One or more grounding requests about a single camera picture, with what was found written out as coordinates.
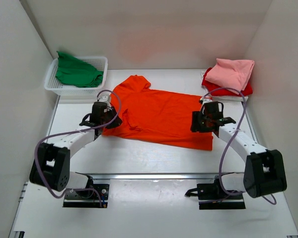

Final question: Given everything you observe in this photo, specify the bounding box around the orange t shirt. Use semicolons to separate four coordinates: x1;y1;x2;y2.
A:
103;75;213;151

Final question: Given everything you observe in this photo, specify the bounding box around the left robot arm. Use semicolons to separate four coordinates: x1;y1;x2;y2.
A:
29;101;122;197

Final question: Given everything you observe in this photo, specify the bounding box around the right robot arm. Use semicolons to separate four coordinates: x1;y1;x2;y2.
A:
191;99;287;199

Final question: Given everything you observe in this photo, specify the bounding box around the white folded t shirt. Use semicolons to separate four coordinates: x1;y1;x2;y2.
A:
204;89;244;102

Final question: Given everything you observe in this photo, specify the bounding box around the red folded t shirt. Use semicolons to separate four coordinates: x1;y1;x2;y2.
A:
202;67;253;97

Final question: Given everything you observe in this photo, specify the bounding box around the pink folded t shirt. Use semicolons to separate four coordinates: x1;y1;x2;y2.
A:
206;58;255;95

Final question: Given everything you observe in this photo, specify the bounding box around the green t shirt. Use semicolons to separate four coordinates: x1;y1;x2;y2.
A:
56;51;104;88

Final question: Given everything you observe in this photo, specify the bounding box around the white plastic basket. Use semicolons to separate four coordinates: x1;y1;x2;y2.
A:
44;53;108;96

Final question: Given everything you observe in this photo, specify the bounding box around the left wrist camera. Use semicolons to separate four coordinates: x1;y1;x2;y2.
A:
97;94;112;112

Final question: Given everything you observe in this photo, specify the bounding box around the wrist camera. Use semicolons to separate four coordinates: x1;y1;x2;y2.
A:
97;94;112;112
199;97;213;105

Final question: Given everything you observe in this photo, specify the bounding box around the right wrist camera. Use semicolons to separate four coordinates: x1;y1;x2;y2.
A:
199;97;213;105

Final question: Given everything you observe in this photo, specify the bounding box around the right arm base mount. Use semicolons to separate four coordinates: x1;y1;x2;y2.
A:
184;177;246;210

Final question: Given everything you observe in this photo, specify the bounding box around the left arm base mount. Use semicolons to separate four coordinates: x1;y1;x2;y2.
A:
63;175;110;209

